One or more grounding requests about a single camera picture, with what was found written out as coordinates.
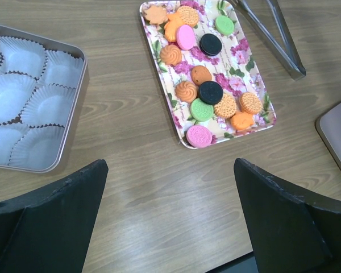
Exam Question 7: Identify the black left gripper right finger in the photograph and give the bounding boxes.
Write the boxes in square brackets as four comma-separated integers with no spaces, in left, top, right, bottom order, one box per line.
[234,158,341,272]

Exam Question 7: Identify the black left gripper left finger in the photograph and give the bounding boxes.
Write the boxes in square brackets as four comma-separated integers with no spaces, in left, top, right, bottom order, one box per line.
[0,159,109,272]

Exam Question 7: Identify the black sandwich cookie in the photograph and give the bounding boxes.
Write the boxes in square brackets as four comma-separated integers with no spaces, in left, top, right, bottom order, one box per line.
[199,34,222,56]
[198,81,223,105]

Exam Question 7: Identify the metal tongs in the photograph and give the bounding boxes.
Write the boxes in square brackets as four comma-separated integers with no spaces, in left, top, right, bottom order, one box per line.
[230,0,306,81]

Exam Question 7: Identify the pink oval cookie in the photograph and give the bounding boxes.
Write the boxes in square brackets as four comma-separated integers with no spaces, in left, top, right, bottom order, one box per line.
[176,24,196,51]

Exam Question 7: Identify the pink tin lid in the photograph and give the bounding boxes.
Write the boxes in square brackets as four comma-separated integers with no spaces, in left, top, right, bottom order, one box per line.
[315,102,341,170]

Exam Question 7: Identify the orange leaf cookie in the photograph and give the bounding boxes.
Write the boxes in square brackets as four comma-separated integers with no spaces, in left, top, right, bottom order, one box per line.
[230,111,254,130]
[143,5,168,25]
[164,12,185,42]

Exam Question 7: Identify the pink round cookie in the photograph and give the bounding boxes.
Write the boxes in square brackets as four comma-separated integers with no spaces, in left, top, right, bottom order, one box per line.
[186,125,213,148]

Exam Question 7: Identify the tan round sandwich cookie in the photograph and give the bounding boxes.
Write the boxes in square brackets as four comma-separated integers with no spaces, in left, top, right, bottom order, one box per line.
[239,92,263,115]
[213,93,238,119]
[177,6,199,27]

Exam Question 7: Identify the gold cookie tin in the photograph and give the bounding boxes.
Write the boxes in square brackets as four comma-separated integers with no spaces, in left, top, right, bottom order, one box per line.
[0,25,89,173]

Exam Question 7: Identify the green round cookie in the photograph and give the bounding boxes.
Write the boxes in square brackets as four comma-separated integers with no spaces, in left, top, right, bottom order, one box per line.
[214,15,235,36]
[190,98,214,122]

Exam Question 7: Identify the floral serving tray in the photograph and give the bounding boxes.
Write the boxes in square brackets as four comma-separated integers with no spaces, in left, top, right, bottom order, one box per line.
[139,1,277,148]

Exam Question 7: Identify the orange swirl cookie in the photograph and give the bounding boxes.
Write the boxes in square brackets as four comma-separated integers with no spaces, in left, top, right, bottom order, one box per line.
[175,81,197,104]
[160,44,182,65]

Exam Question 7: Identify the brown chip cookie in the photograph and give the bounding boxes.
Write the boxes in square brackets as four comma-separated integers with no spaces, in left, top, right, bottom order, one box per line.
[190,65,213,86]

